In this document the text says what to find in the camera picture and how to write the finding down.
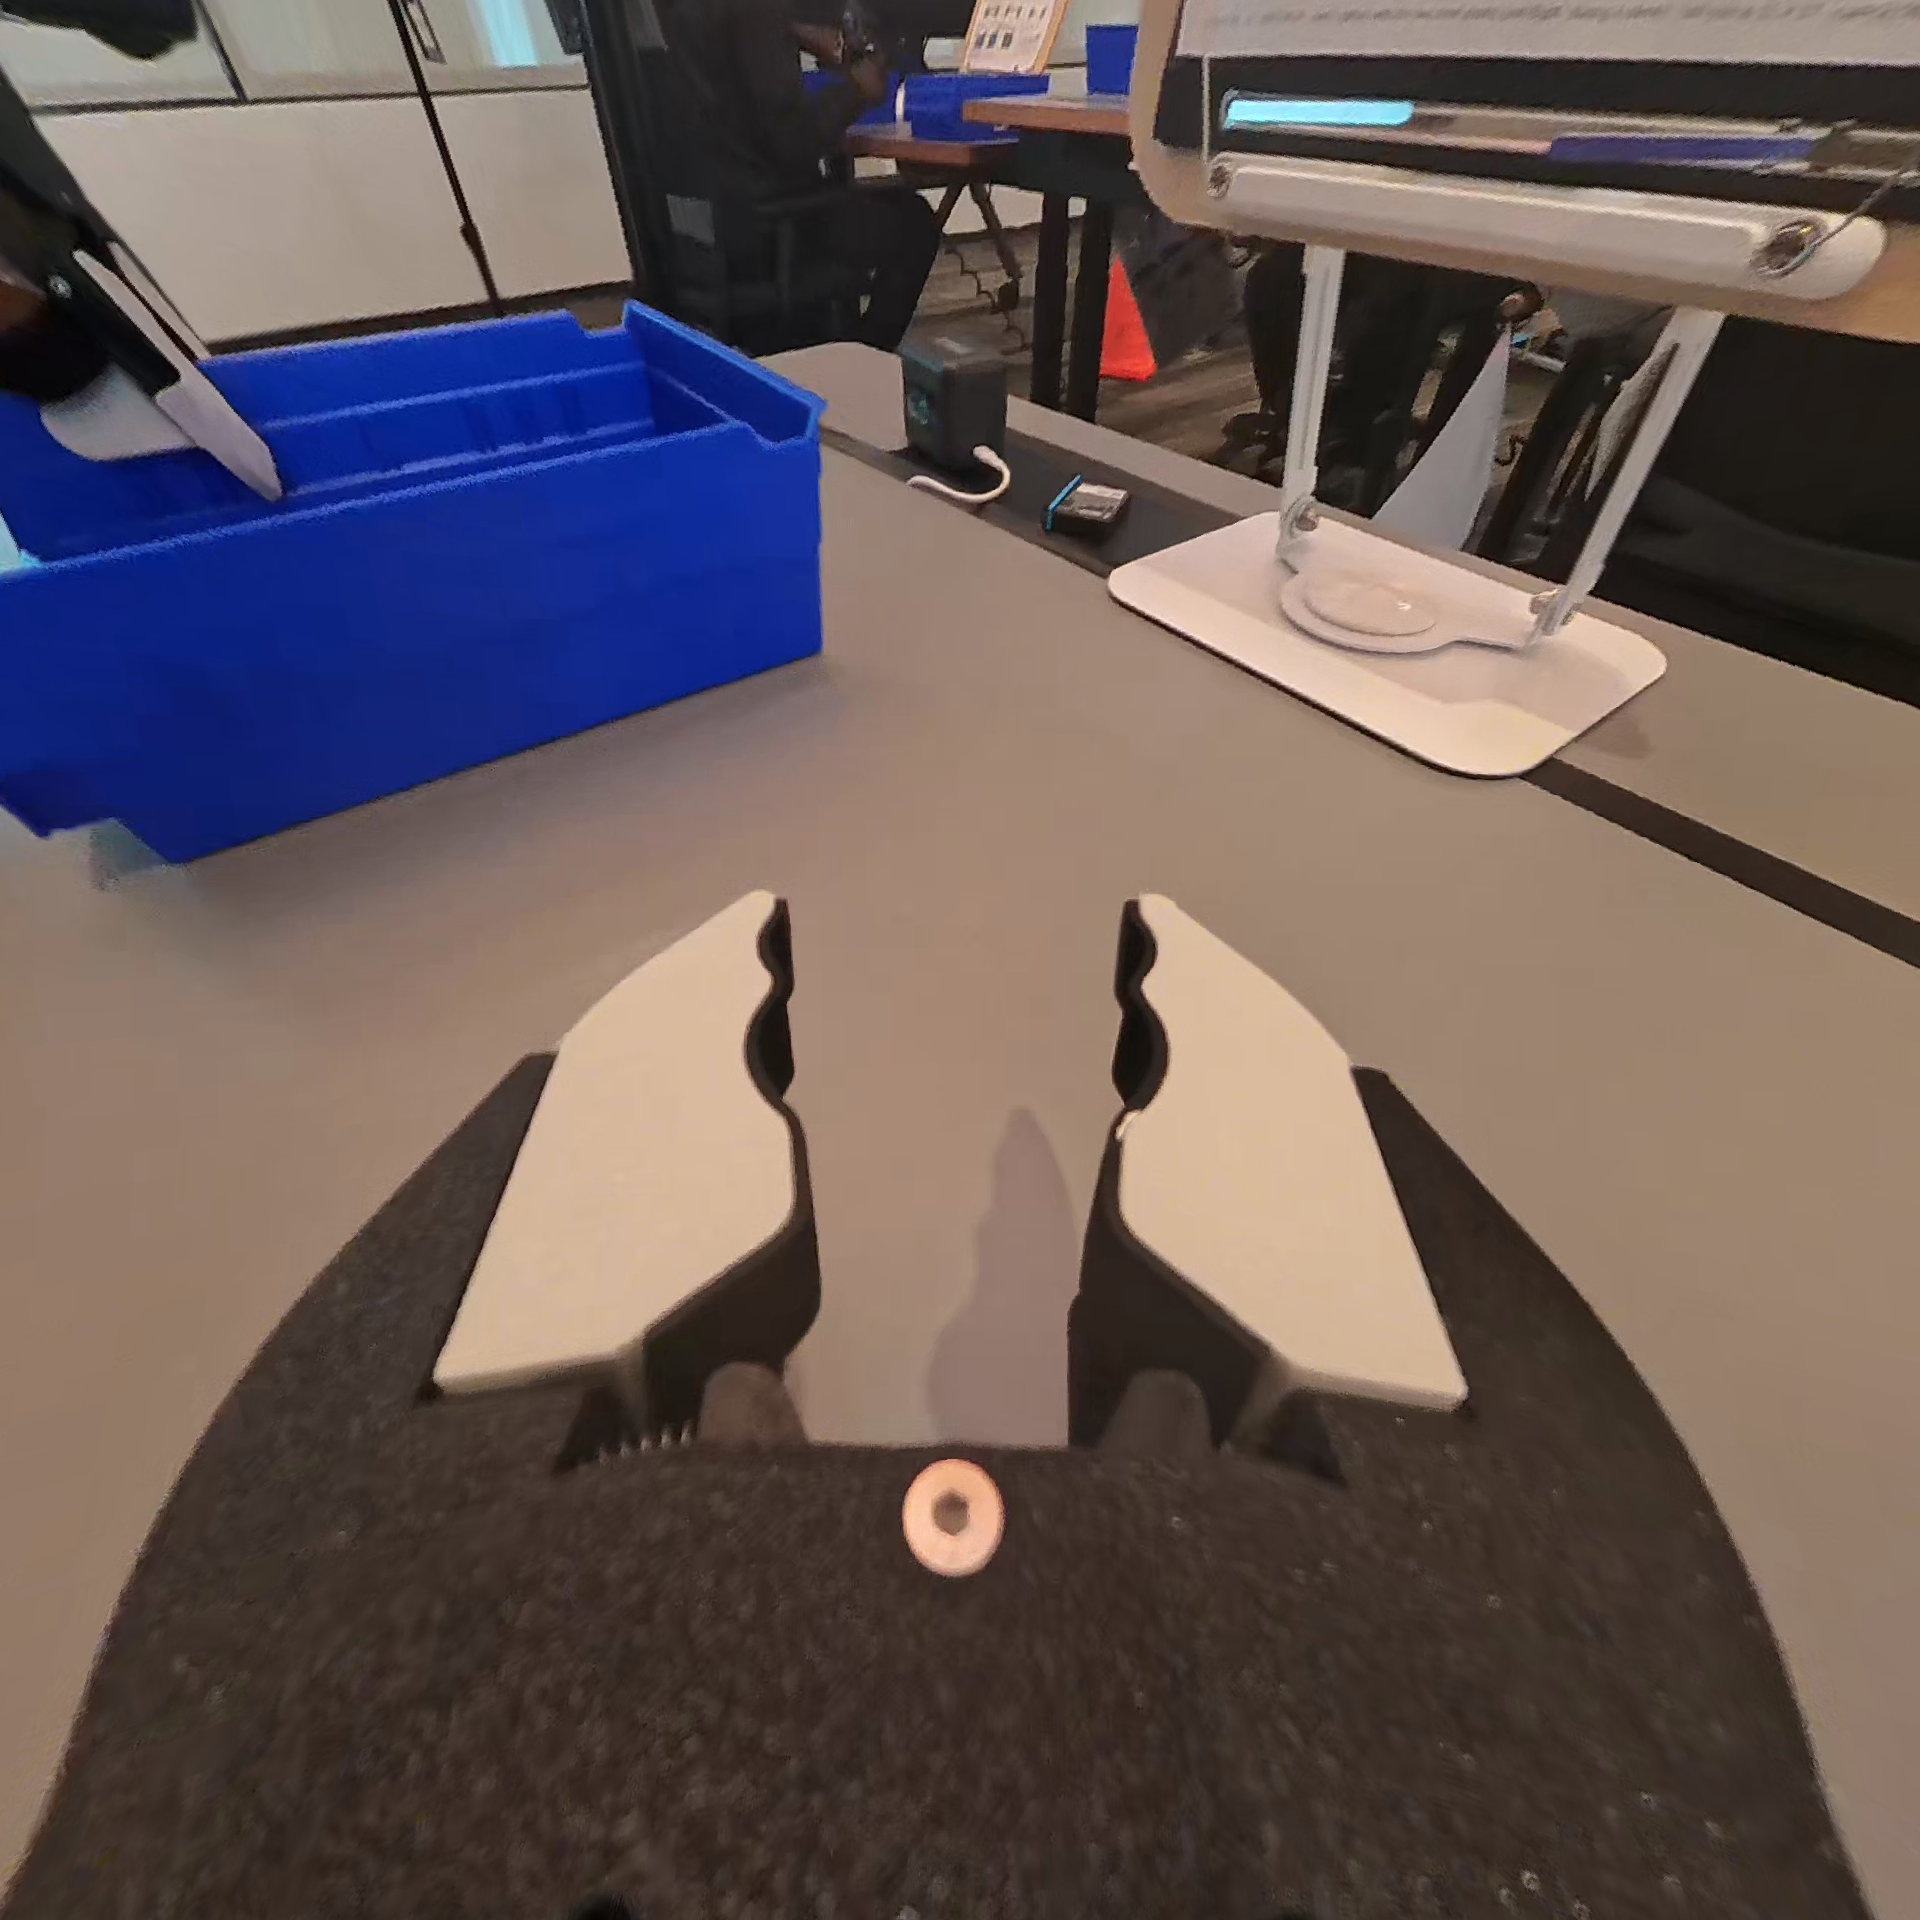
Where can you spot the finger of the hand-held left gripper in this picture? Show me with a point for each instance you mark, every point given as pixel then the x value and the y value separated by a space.
pixel 210 428
pixel 114 428

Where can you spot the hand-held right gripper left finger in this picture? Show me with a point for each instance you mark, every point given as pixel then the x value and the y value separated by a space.
pixel 646 1186

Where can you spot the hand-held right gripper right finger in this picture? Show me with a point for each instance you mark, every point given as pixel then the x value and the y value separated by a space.
pixel 1275 1199

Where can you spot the blue plastic bin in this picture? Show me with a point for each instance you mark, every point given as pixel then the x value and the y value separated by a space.
pixel 960 98
pixel 449 631
pixel 1110 53
pixel 835 84

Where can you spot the person's left hand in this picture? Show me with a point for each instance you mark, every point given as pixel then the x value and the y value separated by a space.
pixel 13 298

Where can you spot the black tripod stand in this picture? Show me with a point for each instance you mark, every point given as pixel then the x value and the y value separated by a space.
pixel 444 151

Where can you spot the black office chair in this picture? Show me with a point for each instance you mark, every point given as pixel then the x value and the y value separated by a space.
pixel 720 256

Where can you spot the white tablet stand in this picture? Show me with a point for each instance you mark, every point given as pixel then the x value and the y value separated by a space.
pixel 1396 660

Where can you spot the small black battery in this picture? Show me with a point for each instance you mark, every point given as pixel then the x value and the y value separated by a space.
pixel 1087 506

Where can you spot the black charging box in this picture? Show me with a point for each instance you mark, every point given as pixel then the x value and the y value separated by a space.
pixel 952 397

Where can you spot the wooden table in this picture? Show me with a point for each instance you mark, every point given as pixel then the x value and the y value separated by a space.
pixel 1050 112
pixel 929 141

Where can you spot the orange traffic cone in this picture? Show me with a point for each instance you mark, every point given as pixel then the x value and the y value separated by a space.
pixel 1125 337

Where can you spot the printed sign card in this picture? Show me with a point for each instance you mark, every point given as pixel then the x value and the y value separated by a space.
pixel 1012 30

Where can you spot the grey patterned box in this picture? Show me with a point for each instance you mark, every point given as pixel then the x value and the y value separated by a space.
pixel 1185 294

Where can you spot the white stand with instruction board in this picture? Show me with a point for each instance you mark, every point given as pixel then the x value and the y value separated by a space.
pixel 1157 180

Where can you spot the black tablet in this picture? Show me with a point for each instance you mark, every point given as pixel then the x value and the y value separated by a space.
pixel 1185 91

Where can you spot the silver light bar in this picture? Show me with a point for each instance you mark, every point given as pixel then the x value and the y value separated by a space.
pixel 1501 131

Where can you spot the white instruction sheet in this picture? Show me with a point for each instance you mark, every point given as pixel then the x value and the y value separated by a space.
pixel 1501 24

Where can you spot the black metal post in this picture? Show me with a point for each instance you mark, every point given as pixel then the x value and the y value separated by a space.
pixel 617 151

